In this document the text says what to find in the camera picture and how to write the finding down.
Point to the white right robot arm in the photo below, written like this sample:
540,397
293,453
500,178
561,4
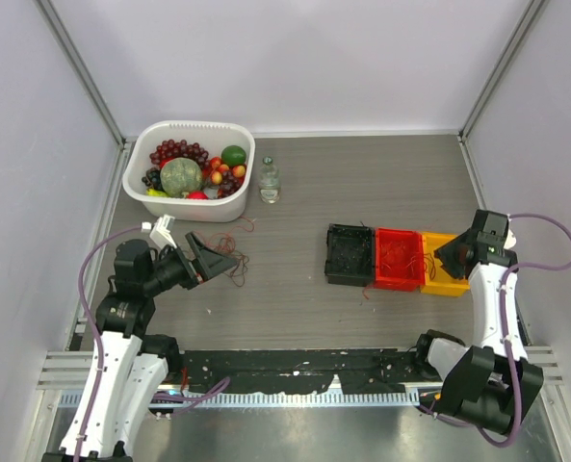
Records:
491,383

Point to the red grape bunch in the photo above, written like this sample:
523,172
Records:
172,149

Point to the red plastic bin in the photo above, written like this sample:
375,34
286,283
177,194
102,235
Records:
399,261

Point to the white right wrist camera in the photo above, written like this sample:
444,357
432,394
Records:
510,240

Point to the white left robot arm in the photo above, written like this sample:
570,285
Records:
128,365

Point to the white slotted cable duct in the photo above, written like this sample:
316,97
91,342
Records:
331,398

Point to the peach fruit cluster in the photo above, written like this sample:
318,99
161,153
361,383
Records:
221,173

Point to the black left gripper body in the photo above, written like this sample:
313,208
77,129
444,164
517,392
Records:
173,269

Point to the clear glass bottle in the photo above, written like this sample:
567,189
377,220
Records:
269,181

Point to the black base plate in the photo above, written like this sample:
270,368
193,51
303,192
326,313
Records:
300,371

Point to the green melon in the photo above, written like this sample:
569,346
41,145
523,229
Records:
181,176

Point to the orange plastic bin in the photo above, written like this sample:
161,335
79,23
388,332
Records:
437,280

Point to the green lime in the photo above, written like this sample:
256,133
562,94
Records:
233,156

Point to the white plastic basket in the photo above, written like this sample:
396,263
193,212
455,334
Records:
141,180

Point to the black plastic bin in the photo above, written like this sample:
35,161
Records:
350,257

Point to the red apple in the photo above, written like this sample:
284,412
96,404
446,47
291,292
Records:
199,195

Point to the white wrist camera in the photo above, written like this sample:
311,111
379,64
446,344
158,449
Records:
159,232
510,240

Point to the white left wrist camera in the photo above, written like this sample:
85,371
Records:
159,232

